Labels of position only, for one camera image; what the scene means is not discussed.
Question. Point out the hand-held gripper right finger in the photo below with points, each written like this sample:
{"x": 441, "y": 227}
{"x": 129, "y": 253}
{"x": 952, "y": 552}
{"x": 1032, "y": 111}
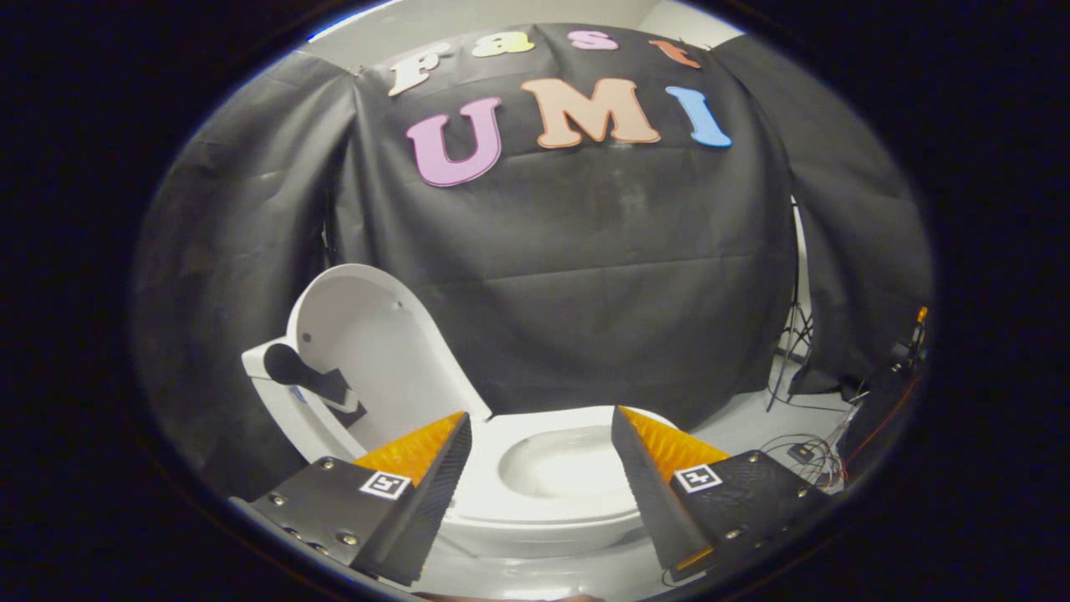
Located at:
{"x": 650, "y": 502}

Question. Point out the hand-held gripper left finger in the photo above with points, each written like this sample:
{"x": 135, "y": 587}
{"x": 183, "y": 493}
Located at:
{"x": 430, "y": 510}

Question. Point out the white toilet lid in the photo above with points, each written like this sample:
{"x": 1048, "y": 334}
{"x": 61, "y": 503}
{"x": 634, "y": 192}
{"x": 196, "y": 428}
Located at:
{"x": 376, "y": 334}

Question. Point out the white toilet body with tank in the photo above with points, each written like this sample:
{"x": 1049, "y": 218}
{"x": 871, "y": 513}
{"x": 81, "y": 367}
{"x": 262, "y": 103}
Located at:
{"x": 552, "y": 468}

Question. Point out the small black box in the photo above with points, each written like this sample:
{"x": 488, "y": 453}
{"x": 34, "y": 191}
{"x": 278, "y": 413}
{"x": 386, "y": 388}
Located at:
{"x": 802, "y": 452}

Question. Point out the black tripod light stand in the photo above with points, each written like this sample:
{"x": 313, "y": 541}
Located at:
{"x": 798, "y": 326}

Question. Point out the black cloth covered stand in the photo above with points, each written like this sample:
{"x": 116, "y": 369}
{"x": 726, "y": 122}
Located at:
{"x": 873, "y": 418}

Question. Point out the black backdrop cloth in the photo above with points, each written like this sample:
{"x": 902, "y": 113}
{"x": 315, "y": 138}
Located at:
{"x": 585, "y": 251}
{"x": 861, "y": 209}
{"x": 234, "y": 209}

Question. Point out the black device with orange tab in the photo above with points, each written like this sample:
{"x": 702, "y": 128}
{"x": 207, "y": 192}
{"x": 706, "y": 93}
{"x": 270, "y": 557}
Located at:
{"x": 915, "y": 343}

